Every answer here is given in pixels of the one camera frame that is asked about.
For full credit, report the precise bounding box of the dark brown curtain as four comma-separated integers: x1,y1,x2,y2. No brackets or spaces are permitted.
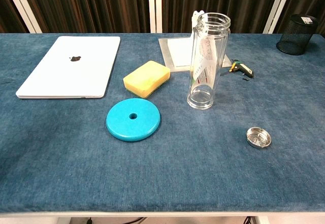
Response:
0,0,325,34

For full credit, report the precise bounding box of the small metal strainer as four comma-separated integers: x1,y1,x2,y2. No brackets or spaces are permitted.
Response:
245,126,272,150

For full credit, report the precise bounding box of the yellow cleaning sponge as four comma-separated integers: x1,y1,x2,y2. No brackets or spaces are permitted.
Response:
123,60,171,99

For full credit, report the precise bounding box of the white vertical frame post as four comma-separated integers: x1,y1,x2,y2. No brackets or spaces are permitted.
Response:
147,0,163,34

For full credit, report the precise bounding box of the teal disc with hole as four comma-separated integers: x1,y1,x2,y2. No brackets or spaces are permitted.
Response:
106,98,161,142

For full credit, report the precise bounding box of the black mesh pen holder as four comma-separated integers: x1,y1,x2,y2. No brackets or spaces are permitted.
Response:
276,14,319,56

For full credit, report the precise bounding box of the black green hand tool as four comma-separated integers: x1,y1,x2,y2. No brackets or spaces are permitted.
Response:
220,59,255,78

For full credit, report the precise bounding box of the white slanted frame post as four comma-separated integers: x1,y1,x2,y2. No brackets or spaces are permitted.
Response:
2,0,43,34
262,0,296,34

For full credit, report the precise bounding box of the white closed laptop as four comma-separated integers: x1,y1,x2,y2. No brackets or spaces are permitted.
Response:
15,36,121,100

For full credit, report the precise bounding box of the blue felt tablecloth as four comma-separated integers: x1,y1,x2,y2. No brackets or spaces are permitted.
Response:
0,33,325,213

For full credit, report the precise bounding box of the white plastic clip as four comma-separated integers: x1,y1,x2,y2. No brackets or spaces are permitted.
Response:
191,10,205,29

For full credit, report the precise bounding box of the clear glass bottle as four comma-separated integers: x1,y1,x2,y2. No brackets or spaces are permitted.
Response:
186,12,232,110

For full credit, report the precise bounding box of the printed paper leaflet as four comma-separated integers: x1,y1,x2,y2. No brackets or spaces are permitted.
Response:
192,37,217,83

